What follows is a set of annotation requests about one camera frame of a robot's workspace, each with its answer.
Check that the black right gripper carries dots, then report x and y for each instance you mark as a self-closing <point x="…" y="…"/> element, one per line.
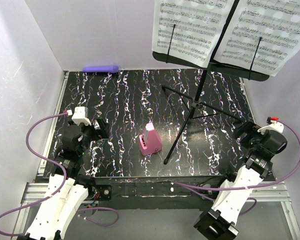
<point x="247" y="128"/>

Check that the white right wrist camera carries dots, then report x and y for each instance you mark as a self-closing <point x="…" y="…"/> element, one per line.
<point x="272" y="124"/>

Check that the purple cylindrical case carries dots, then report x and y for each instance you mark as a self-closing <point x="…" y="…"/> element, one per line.
<point x="101" y="69"/>

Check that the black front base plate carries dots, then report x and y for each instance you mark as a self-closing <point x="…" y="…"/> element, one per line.
<point x="186" y="199"/>

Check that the black folding music stand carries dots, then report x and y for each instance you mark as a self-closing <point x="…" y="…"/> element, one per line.
<point x="196" y="102"/>

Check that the aluminium front rail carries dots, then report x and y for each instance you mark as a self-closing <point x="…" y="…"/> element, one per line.
<point x="276" y="193"/>

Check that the pink metronome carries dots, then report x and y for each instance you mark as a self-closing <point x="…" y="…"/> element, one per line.
<point x="149" y="141"/>

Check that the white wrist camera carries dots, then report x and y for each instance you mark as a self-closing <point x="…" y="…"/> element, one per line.
<point x="272" y="124"/>
<point x="80" y="116"/>

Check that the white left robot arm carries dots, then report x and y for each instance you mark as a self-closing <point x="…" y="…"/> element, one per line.
<point x="66" y="190"/>

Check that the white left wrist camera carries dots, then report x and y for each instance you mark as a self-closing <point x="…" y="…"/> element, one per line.
<point x="80" y="116"/>

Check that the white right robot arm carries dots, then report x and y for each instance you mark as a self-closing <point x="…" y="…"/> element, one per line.
<point x="262" y="144"/>

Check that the white sheet music page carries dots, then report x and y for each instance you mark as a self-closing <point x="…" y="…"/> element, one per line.
<point x="189" y="29"/>
<point x="261" y="36"/>

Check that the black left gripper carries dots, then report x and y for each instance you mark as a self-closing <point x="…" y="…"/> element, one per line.
<point x="103" y="132"/>

